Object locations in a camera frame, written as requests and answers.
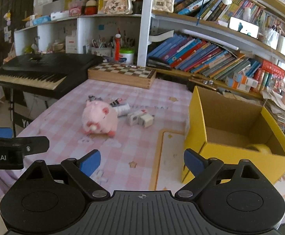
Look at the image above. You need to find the smartphone on shelf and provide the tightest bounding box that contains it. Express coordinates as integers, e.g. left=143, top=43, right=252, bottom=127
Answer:
left=228, top=17, right=259, bottom=39

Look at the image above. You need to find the yellow cardboard box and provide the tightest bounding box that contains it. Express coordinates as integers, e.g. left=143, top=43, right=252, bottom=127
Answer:
left=184, top=87, right=285, bottom=183

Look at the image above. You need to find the white quilted handbag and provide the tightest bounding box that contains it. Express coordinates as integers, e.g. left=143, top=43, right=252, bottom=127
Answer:
left=152, top=0, right=175, bottom=13

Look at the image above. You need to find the yellow tape roll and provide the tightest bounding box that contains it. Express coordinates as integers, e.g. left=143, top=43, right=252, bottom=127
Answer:
left=245, top=144, right=272, bottom=154

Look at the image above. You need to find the pink checkered tablecloth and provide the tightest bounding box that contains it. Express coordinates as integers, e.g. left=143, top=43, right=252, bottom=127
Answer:
left=0, top=78, right=285, bottom=226

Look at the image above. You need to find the white bookshelf unit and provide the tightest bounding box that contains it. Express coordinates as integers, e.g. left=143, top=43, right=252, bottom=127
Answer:
left=14, top=0, right=285, bottom=98

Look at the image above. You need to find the wooden chess board box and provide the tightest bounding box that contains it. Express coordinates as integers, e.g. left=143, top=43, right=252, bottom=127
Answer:
left=88, top=63, right=156, bottom=89

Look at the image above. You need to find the red white glue bottle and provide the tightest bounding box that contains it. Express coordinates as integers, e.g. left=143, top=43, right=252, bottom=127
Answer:
left=114, top=33, right=121, bottom=61

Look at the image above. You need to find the white green lidded jar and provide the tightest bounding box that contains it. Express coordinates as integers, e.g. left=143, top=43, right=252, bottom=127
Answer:
left=119, top=48, right=134, bottom=65

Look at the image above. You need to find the pink plush pig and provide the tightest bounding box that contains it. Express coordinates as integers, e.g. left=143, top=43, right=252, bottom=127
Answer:
left=81, top=100, right=118, bottom=137

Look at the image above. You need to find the white tube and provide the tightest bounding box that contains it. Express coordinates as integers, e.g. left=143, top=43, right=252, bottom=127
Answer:
left=114, top=103, right=131, bottom=117

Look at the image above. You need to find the white charger cube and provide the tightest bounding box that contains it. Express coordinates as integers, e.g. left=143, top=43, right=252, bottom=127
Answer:
left=138, top=114, right=154, bottom=128

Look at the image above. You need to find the orange white medicine box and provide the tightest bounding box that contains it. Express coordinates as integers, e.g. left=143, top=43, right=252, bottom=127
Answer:
left=233, top=73, right=258, bottom=88

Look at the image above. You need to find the black binder clip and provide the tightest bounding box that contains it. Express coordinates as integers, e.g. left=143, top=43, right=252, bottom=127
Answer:
left=110, top=98, right=123, bottom=107

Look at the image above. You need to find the black electronic keyboard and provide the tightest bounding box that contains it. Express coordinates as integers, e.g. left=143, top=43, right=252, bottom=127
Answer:
left=0, top=53, right=103, bottom=99

